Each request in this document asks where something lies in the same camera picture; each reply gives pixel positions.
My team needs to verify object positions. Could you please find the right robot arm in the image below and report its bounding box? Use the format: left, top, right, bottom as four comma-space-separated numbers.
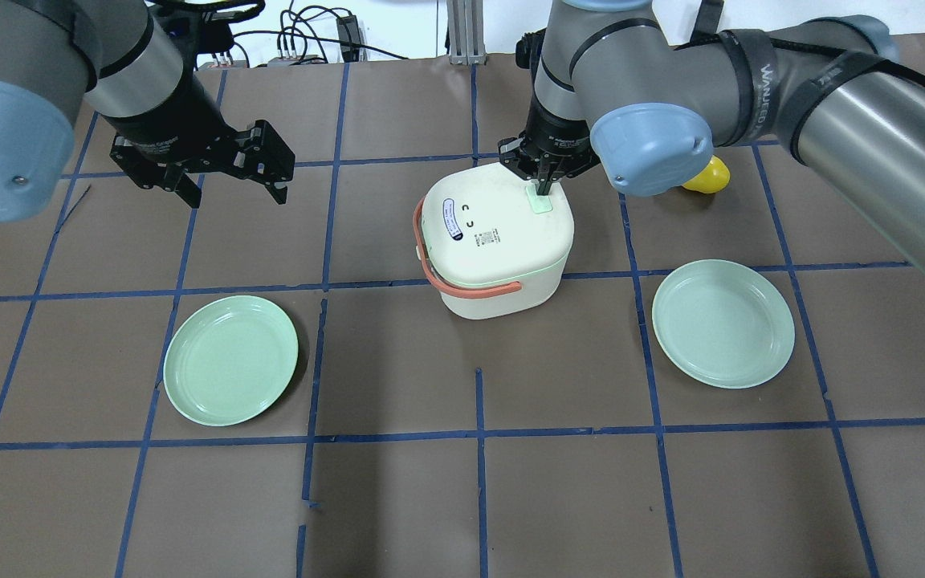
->
499, 1, 925, 274

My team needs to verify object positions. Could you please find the white rice cooker pink handle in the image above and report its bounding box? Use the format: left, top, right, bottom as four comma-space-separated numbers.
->
413, 164, 576, 321

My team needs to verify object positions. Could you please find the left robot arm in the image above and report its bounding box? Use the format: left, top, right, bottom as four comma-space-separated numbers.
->
0, 1, 296, 222

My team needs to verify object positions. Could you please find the green plate near left arm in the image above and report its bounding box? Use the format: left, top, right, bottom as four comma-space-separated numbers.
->
162, 295, 299, 427

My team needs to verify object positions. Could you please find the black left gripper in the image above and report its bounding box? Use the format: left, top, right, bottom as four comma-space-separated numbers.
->
110, 120, 296, 210

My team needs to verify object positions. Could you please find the yellow bell pepper toy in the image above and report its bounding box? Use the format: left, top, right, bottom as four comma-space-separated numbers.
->
682, 155, 731, 194

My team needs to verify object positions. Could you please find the black power adapter with cables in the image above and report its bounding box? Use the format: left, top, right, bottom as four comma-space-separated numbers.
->
266, 4, 431, 65

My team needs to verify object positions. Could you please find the green plate near right arm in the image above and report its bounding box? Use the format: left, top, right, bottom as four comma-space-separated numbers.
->
652, 259, 796, 390

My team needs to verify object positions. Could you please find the aluminium frame post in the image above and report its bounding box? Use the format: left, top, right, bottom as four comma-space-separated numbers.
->
446, 0, 487, 66

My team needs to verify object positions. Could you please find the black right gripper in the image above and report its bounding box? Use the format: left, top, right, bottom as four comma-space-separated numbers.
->
498, 120, 601, 197

